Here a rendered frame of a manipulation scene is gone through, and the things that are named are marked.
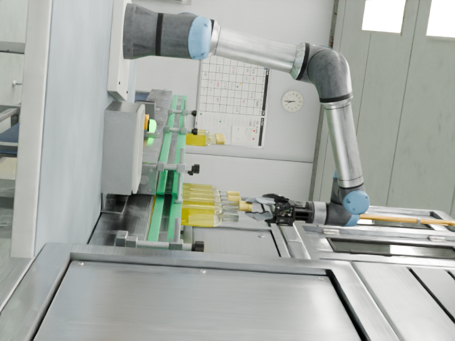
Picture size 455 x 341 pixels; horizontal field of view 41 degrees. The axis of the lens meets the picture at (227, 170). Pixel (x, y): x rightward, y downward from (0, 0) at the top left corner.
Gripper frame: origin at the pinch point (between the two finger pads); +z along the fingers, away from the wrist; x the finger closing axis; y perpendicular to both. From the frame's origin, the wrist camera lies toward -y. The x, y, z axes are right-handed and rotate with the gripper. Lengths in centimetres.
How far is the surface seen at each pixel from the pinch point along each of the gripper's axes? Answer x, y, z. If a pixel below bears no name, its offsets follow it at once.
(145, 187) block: -8.1, 15.6, 32.9
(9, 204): 4, 2, 76
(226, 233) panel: 12.6, -7.9, 5.8
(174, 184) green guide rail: -6.2, 2.1, 24.8
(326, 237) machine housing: 16.3, -21.8, -32.7
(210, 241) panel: 12.7, 0.2, 11.4
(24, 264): -21, 109, 44
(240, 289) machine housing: -20, 110, 13
